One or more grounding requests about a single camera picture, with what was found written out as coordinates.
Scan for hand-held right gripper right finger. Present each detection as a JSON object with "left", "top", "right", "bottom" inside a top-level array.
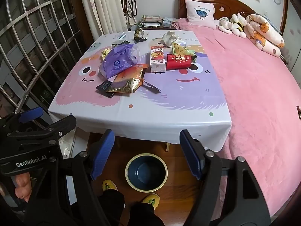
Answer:
[{"left": 179, "top": 129, "right": 271, "bottom": 226}]

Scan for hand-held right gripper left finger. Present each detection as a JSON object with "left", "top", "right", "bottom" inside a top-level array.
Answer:
[{"left": 25, "top": 129, "right": 116, "bottom": 226}]

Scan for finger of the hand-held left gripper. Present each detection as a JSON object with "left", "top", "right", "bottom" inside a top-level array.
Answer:
[
  {"left": 0, "top": 107, "right": 43, "bottom": 134},
  {"left": 0, "top": 115, "right": 77, "bottom": 151}
]

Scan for dark blue trash bin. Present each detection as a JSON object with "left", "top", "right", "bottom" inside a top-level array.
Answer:
[{"left": 125, "top": 153, "right": 168, "bottom": 192}]

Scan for red gold-printed paper bag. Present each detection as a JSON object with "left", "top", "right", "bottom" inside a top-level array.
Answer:
[{"left": 166, "top": 54, "right": 193, "bottom": 70}]

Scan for dark foil wrapper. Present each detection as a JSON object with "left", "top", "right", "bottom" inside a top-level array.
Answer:
[{"left": 134, "top": 28, "right": 148, "bottom": 43}]

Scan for person's left hand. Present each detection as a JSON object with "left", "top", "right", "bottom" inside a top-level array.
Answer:
[{"left": 14, "top": 172, "right": 32, "bottom": 203}]

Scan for yellow slipper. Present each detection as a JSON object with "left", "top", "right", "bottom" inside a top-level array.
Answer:
[
  {"left": 102, "top": 179, "right": 118, "bottom": 192},
  {"left": 141, "top": 193, "right": 161, "bottom": 209}
]

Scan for person's black trousers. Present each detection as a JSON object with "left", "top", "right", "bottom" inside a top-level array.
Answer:
[{"left": 95, "top": 189, "right": 166, "bottom": 226}]

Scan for black flat packet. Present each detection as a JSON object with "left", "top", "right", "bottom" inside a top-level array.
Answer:
[
  {"left": 141, "top": 80, "right": 161, "bottom": 93},
  {"left": 96, "top": 79, "right": 116, "bottom": 98}
]

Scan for cartoon printed tablecloth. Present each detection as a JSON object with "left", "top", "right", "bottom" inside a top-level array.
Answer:
[{"left": 48, "top": 29, "right": 232, "bottom": 151}]

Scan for orange gold snack bag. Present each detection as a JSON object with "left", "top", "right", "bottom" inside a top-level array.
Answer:
[{"left": 106, "top": 63, "right": 147, "bottom": 95}]

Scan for purple plastic bag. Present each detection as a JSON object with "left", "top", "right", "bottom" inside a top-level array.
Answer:
[{"left": 99, "top": 43, "right": 139, "bottom": 80}]

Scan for pink fleece blanket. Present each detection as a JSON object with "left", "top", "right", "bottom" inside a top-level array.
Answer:
[{"left": 173, "top": 18, "right": 301, "bottom": 217}]

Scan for window with metal grille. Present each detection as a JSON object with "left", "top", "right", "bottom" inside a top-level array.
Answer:
[{"left": 0, "top": 0, "right": 87, "bottom": 128}]

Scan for white and red carton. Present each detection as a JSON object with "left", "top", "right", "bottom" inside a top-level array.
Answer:
[{"left": 150, "top": 45, "right": 166, "bottom": 73}]

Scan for green snack packet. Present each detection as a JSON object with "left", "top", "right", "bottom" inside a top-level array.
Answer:
[{"left": 172, "top": 41, "right": 196, "bottom": 60}]

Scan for crumpled white paper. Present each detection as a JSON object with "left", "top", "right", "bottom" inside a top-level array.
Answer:
[{"left": 162, "top": 31, "right": 180, "bottom": 48}]

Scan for cream handbag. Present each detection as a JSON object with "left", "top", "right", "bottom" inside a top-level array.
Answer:
[{"left": 127, "top": 0, "right": 139, "bottom": 26}]

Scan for cream floral curtain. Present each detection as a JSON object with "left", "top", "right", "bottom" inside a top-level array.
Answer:
[{"left": 78, "top": 0, "right": 128, "bottom": 36}]

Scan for wooden nightstand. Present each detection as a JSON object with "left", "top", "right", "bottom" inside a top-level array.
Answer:
[{"left": 139, "top": 26, "right": 177, "bottom": 31}]

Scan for stack of books and papers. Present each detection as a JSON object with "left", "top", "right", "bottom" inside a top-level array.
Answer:
[{"left": 138, "top": 15, "right": 164, "bottom": 28}]

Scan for light blue box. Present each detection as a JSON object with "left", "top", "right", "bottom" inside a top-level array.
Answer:
[{"left": 162, "top": 17, "right": 177, "bottom": 27}]

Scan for white and yellow plush toy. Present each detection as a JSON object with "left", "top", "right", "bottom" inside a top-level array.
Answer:
[{"left": 230, "top": 12, "right": 247, "bottom": 38}]

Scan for white cartoon pillow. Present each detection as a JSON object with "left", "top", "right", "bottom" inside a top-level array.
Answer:
[{"left": 185, "top": 0, "right": 216, "bottom": 30}]

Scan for bear printed bolster pillow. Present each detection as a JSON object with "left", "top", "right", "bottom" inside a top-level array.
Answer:
[{"left": 243, "top": 14, "right": 285, "bottom": 57}]

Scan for wooden bed headboard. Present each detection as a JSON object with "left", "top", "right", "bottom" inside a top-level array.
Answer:
[{"left": 177, "top": 0, "right": 288, "bottom": 33}]

